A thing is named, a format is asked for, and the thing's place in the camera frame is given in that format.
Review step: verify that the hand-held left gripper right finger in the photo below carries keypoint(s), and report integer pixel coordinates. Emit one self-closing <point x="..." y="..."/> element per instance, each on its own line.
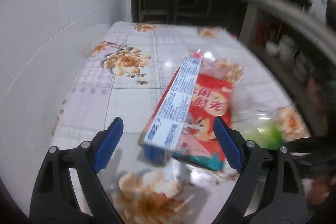
<point x="228" y="145"/>

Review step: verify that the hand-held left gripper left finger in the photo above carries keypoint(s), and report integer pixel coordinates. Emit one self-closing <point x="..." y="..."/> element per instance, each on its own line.
<point x="109" y="145"/>

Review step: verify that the green plastic bottle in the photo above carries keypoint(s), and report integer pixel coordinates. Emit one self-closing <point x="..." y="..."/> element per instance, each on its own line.
<point x="270" y="134"/>

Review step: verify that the red snack packet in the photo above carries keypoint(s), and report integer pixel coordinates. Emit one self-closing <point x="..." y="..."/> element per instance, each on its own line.
<point x="210" y="98"/>

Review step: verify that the white and blue toothpaste box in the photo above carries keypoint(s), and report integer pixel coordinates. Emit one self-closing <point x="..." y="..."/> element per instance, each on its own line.
<point x="178" y="98"/>

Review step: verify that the floral tablecloth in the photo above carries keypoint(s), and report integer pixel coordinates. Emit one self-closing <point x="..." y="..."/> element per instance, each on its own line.
<point x="131" y="98"/>

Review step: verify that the clear plastic wrapper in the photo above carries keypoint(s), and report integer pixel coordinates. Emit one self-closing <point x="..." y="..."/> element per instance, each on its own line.
<point x="225" y="69"/>

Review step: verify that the stack of bowls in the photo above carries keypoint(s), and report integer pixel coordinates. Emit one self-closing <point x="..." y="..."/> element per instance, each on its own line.
<point x="282" y="47"/>

